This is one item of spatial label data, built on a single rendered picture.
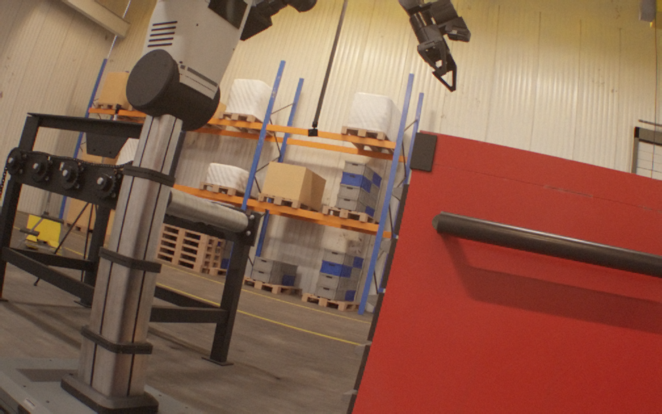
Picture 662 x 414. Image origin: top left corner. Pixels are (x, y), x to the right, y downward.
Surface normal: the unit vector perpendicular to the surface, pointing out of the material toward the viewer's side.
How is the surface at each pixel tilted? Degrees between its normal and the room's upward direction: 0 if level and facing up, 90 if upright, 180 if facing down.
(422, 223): 90
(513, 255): 90
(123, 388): 90
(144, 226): 90
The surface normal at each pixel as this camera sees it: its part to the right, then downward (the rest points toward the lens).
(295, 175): -0.35, -0.16
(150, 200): 0.87, 0.16
